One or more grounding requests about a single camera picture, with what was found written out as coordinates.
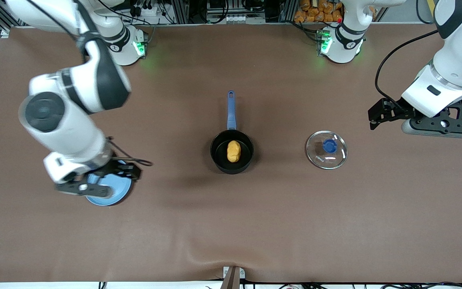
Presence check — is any glass lid with blue knob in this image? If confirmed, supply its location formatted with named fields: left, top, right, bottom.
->
left=306, top=130, right=348, bottom=170

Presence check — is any orange packaged goods pile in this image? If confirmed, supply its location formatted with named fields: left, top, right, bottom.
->
left=294, top=0, right=344, bottom=23

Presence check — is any black pot with blue handle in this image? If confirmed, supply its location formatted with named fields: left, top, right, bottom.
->
left=210, top=90, right=254, bottom=174

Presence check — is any brown table mat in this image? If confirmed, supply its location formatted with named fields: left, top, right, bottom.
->
left=0, top=22, right=462, bottom=283

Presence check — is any white power strip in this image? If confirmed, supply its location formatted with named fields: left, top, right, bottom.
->
left=133, top=3, right=166, bottom=19

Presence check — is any blue round plate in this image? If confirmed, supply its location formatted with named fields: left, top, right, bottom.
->
left=85, top=161, right=133, bottom=206

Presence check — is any metal table clamp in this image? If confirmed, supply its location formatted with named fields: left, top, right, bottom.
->
left=223, top=266, right=246, bottom=289

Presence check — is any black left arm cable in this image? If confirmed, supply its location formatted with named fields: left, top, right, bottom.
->
left=375, top=30, right=440, bottom=102

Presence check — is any yellow potato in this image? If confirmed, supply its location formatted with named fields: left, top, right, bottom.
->
left=227, top=140, right=241, bottom=163

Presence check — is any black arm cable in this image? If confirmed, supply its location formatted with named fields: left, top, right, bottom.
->
left=375, top=30, right=440, bottom=102
left=22, top=0, right=153, bottom=167

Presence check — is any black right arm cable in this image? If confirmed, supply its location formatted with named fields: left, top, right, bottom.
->
left=22, top=0, right=153, bottom=167

